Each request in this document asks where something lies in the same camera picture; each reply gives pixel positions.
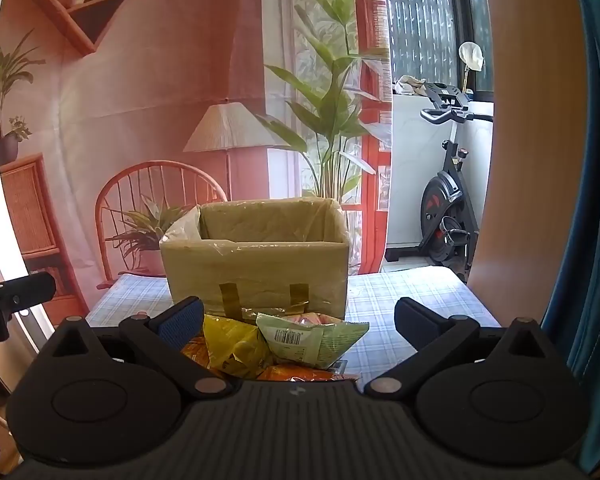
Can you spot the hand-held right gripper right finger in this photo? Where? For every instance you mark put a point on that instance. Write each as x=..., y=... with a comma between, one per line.
x=414, y=319

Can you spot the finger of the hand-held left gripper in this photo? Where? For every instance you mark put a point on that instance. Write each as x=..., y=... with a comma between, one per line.
x=25, y=290

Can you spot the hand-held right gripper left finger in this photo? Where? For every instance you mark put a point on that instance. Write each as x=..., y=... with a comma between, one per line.
x=182, y=321

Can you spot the orange snack packet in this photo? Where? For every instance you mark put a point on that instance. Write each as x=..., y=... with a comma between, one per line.
x=300, y=374
x=195, y=349

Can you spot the yellow snack packet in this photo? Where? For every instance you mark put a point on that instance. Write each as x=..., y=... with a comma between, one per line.
x=230, y=345

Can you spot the taped cardboard box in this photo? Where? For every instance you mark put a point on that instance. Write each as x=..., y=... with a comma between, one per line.
x=260, y=265

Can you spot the green white snack packet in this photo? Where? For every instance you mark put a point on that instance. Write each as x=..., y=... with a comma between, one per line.
x=320, y=342

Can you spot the checked tablecloth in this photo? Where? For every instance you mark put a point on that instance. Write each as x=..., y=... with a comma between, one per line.
x=380, y=300

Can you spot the black exercise bike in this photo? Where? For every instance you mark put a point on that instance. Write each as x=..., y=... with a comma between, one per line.
x=445, y=200

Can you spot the brown wooden panel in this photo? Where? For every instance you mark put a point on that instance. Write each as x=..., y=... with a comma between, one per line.
x=530, y=135

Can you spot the beige crumpled cloth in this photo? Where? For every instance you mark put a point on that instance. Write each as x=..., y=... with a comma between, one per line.
x=410, y=85

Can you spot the white foam head stand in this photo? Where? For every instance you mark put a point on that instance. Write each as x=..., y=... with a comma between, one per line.
x=472, y=57

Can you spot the dark framed window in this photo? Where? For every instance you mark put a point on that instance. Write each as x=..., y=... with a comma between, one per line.
x=430, y=20

